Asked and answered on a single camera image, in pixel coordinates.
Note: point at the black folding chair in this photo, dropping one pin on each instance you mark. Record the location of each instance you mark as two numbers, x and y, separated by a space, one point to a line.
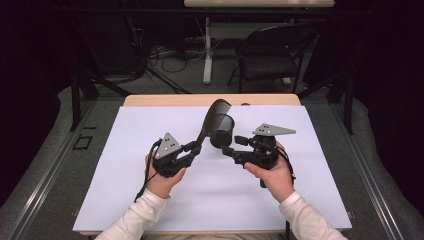
270 63

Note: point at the black metal frame stand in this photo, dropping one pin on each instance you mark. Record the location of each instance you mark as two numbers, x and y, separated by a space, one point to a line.
348 106
75 100

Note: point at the white table board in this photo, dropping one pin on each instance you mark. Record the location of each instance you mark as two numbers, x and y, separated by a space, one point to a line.
216 200

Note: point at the person's right hand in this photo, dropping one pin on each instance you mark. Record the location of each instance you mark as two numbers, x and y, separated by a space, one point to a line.
276 181

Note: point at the metal floor rail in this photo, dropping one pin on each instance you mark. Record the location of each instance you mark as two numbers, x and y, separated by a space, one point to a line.
43 186
374 186

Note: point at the light wooden table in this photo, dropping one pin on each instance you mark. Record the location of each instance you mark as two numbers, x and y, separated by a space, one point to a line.
160 100

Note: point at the white-legged desk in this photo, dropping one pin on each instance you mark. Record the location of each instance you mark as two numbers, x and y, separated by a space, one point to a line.
207 60

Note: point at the black mesh pen cup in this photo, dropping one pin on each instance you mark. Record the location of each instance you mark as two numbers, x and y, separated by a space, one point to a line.
222 139

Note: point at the black comb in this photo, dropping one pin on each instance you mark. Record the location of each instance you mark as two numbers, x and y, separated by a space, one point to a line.
215 116

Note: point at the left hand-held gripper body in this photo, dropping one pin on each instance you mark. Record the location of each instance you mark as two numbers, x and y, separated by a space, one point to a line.
168 160

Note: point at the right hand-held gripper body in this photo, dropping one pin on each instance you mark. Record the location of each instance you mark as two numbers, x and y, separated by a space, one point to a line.
263 153

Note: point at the person's left hand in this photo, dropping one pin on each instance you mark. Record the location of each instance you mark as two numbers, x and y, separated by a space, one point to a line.
161 186

